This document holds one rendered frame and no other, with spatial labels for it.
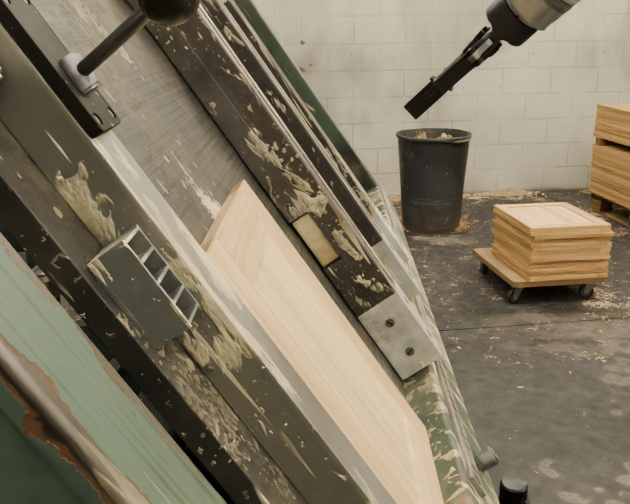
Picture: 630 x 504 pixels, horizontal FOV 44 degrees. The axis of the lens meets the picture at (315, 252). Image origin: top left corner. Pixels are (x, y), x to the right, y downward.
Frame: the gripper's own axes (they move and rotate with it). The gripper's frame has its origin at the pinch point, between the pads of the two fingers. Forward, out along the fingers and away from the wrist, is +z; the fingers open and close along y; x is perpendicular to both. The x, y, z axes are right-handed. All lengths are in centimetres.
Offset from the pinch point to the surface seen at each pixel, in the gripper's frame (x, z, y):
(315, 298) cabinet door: -6.1, 5.3, -48.3
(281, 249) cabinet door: 0.9, 3.9, -48.2
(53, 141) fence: 19, -16, -82
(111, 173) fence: 15, -17, -81
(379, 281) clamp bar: -13.7, 12.5, -26.8
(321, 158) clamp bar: 4.6, 21.1, -1.8
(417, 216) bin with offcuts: -73, 214, 334
